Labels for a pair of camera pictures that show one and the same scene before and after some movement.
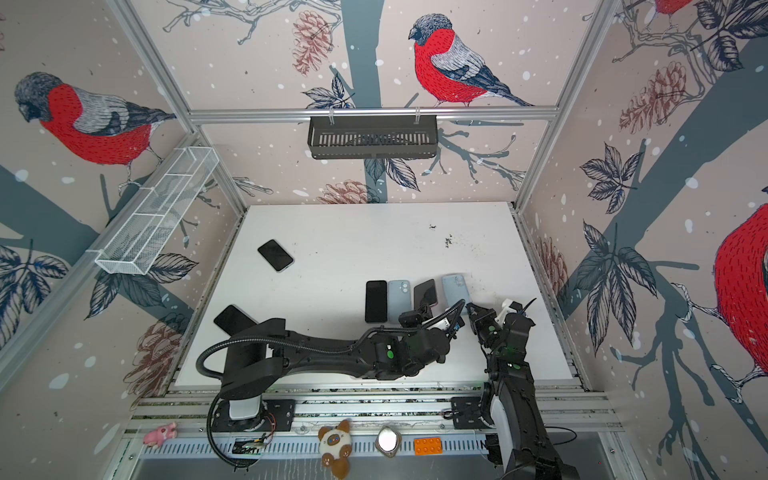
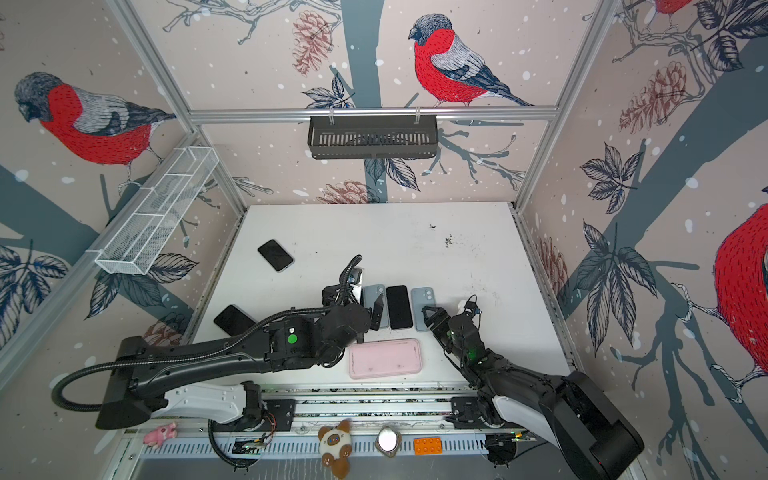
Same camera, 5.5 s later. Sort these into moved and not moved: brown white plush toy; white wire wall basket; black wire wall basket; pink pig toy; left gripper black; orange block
Moved: left gripper black
Not moved: orange block; pink pig toy; brown white plush toy; white wire wall basket; black wire wall basket
